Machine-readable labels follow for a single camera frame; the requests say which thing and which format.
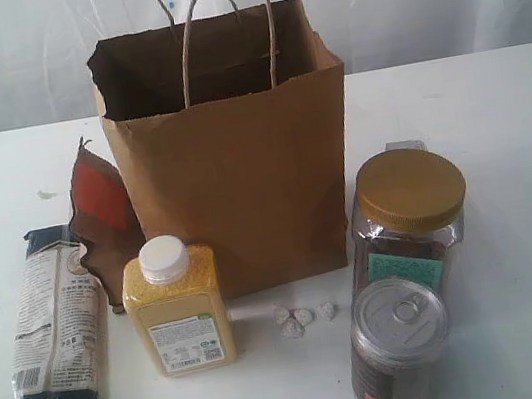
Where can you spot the brown paper bag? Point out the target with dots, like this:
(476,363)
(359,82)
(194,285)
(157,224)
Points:
(229,131)

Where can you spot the clear jar gold lid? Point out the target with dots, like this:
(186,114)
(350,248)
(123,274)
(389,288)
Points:
(407,215)

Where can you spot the clear can pull-tab lid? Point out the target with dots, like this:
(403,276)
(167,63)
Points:
(399,329)

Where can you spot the white wrapped candy far left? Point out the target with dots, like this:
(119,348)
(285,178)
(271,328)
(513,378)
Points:
(281,314)

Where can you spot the white wrapped candy middle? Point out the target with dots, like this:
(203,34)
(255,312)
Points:
(303,316)

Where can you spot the white wrapped candy right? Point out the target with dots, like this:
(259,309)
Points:
(326,311)

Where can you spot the yellow millet bottle white cap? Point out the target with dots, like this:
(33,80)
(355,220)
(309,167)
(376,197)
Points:
(172,293)

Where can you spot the small blue white milk carton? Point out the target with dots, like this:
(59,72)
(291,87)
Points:
(404,144)

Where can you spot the brown red snack pouch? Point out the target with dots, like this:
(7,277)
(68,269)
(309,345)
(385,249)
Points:
(104,220)

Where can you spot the noodle packet dark blue ends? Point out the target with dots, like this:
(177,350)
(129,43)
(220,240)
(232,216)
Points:
(58,348)

